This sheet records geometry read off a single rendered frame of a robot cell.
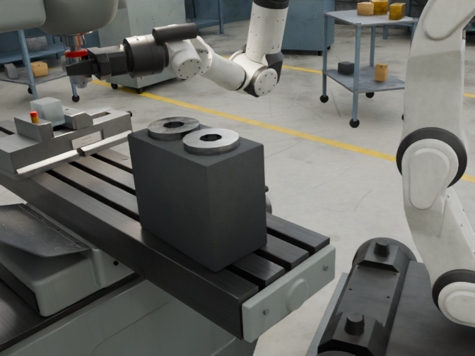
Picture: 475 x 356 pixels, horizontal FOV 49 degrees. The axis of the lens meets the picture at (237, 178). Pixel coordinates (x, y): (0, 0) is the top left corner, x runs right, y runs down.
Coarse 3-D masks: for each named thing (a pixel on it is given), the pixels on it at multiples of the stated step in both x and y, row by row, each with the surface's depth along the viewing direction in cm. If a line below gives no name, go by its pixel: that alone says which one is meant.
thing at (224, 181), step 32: (160, 128) 88; (192, 128) 88; (160, 160) 85; (192, 160) 78; (224, 160) 78; (256, 160) 83; (160, 192) 88; (192, 192) 81; (224, 192) 80; (256, 192) 85; (160, 224) 92; (192, 224) 84; (224, 224) 82; (256, 224) 87; (192, 256) 87; (224, 256) 84
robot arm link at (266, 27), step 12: (252, 12) 131; (264, 12) 128; (276, 12) 128; (252, 24) 132; (264, 24) 129; (276, 24) 130; (252, 36) 133; (264, 36) 131; (276, 36) 132; (252, 48) 135; (264, 48) 133; (276, 48) 135; (252, 60) 136; (264, 60) 134; (276, 60) 135; (264, 72) 133; (276, 72) 137; (264, 84) 136
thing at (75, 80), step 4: (84, 56) 110; (68, 60) 109; (72, 60) 109; (76, 60) 109; (80, 60) 109; (84, 60) 110; (68, 64) 110; (72, 76) 111; (76, 76) 110; (80, 76) 110; (84, 76) 111; (88, 76) 112; (72, 80) 111; (76, 80) 111; (80, 80) 111; (84, 80) 111; (88, 80) 112; (92, 80) 113; (76, 84) 111
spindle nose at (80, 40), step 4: (72, 36) 107; (76, 36) 107; (80, 36) 108; (84, 36) 109; (64, 40) 108; (68, 40) 107; (72, 40) 107; (76, 40) 108; (80, 40) 108; (84, 40) 109; (64, 44) 108; (68, 44) 108; (72, 44) 108; (76, 44) 108; (80, 44) 108; (84, 44) 109
